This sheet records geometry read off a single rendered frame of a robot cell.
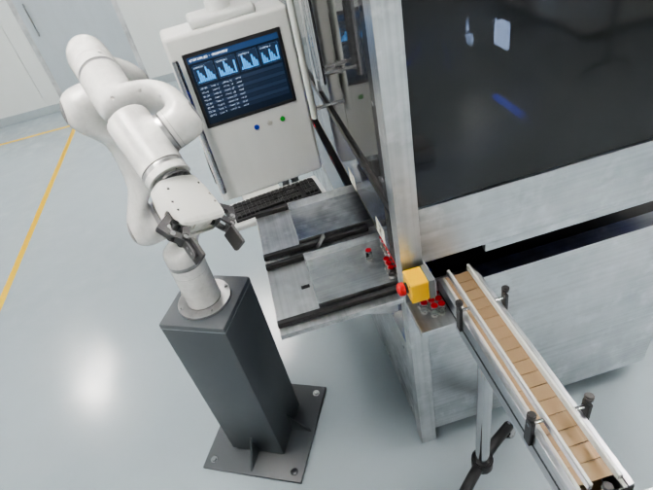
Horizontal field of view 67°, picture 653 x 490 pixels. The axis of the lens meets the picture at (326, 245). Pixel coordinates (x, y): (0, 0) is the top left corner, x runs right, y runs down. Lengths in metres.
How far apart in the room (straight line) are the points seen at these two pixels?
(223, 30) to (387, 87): 1.07
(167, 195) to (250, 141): 1.38
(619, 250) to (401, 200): 0.84
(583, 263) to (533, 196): 0.40
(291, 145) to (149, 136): 1.41
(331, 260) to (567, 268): 0.78
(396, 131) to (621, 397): 1.68
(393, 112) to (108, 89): 0.60
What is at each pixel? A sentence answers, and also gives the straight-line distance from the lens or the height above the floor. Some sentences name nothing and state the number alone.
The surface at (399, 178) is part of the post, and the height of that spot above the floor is 1.33.
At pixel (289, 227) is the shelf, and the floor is 0.88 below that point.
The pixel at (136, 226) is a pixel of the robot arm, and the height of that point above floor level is 1.27.
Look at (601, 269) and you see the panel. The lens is 1.89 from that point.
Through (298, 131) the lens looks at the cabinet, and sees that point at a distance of 2.28.
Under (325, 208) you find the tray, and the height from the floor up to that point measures 0.88.
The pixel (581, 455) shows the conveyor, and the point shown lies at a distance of 1.24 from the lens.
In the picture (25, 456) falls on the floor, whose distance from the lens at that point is 2.98.
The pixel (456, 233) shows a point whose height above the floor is 1.09.
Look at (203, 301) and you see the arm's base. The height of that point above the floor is 0.90.
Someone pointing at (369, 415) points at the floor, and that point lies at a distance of 2.35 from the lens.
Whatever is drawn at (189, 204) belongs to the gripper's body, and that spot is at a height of 1.57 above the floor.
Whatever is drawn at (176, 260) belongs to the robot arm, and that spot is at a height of 1.10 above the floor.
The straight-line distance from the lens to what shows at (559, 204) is 1.58.
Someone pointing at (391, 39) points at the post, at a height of 1.67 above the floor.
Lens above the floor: 2.01
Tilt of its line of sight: 39 degrees down
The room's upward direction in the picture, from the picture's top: 14 degrees counter-clockwise
